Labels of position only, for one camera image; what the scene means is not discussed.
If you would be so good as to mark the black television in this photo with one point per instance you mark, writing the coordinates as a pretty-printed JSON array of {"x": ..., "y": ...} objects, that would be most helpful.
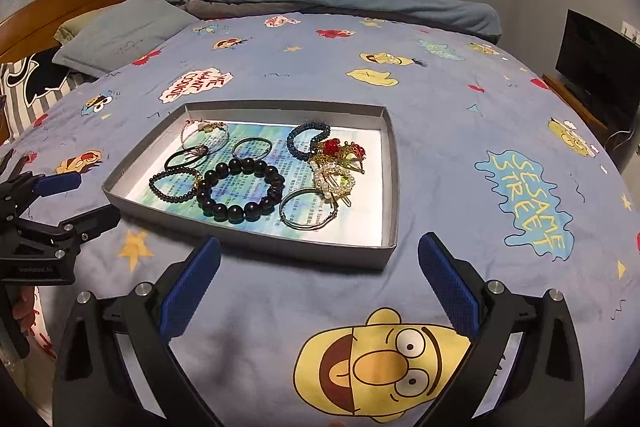
[{"x": 595, "y": 67}]

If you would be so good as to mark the blue duvet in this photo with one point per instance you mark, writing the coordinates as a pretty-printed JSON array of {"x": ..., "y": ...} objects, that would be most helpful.
[{"x": 350, "y": 4}]

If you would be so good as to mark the person's left hand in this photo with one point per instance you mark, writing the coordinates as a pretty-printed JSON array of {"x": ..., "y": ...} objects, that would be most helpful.
[{"x": 24, "y": 309}]

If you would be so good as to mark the black and white striped pillow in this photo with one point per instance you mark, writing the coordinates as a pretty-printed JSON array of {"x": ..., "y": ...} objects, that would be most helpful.
[{"x": 30, "y": 82}]

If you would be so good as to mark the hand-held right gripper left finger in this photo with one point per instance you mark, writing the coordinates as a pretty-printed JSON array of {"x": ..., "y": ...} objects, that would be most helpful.
[{"x": 192, "y": 289}]

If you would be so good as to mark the grey pillow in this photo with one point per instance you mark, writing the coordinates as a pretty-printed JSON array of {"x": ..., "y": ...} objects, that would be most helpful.
[{"x": 125, "y": 34}]

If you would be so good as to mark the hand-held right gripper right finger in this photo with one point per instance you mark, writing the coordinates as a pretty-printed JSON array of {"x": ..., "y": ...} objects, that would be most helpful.
[{"x": 447, "y": 287}]

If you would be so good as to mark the wooden television stand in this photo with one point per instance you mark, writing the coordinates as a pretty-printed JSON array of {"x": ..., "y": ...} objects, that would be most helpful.
[{"x": 575, "y": 99}]

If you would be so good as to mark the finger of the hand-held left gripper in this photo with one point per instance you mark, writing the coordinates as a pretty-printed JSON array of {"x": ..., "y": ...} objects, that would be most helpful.
[
  {"x": 57, "y": 184},
  {"x": 92, "y": 222}
]

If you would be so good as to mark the printed paper sheet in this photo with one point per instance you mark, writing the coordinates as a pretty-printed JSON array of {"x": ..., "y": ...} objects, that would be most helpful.
[{"x": 360, "y": 217}]

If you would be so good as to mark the oval pearl hair clip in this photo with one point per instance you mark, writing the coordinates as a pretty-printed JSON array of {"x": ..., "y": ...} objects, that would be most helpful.
[{"x": 345, "y": 189}]

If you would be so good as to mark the grey cardboard tray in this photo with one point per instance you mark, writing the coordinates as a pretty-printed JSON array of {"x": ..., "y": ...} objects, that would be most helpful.
[{"x": 250, "y": 242}]

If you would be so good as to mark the cartoon printed blue bedsheet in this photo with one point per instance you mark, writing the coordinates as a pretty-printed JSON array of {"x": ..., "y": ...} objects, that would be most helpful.
[{"x": 440, "y": 107}]

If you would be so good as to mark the red and gold ornament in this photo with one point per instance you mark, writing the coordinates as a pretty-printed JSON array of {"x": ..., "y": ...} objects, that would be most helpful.
[{"x": 332, "y": 149}]

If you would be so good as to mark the small silver bangle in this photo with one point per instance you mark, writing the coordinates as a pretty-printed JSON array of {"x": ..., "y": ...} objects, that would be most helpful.
[{"x": 240, "y": 143}]

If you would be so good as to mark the wall socket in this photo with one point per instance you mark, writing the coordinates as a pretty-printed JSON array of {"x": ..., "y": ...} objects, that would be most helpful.
[{"x": 631, "y": 32}]

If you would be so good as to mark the olive green pillow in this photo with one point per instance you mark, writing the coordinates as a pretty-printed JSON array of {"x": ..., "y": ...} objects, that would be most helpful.
[{"x": 75, "y": 27}]

